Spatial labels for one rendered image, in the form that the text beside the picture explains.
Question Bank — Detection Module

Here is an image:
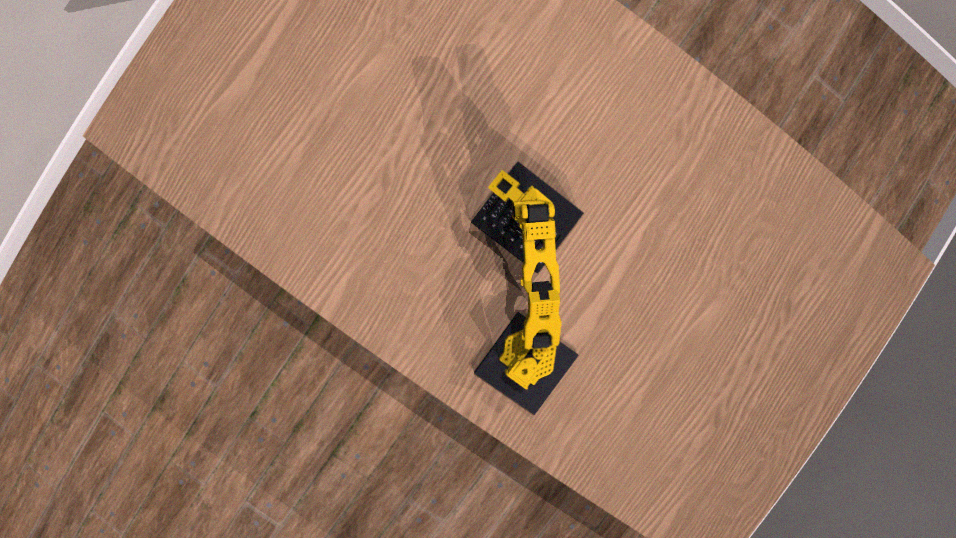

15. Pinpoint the black lighting desk panel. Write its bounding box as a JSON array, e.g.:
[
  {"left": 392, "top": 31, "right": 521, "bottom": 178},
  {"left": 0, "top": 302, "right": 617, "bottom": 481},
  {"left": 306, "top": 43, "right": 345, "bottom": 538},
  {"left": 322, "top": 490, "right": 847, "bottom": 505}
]
[{"left": 471, "top": 162, "right": 584, "bottom": 262}]

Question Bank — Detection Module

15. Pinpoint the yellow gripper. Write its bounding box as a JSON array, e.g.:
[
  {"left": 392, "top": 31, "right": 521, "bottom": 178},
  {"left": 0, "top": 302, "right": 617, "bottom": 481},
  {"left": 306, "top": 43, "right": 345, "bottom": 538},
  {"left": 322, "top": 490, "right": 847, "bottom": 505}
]
[{"left": 489, "top": 170, "right": 551, "bottom": 202}]

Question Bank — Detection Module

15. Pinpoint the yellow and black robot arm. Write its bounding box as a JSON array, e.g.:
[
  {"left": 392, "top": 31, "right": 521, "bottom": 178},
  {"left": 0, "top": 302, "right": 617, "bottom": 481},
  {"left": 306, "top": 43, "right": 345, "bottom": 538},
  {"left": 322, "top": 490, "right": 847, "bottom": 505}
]
[{"left": 499, "top": 197, "right": 561, "bottom": 387}]

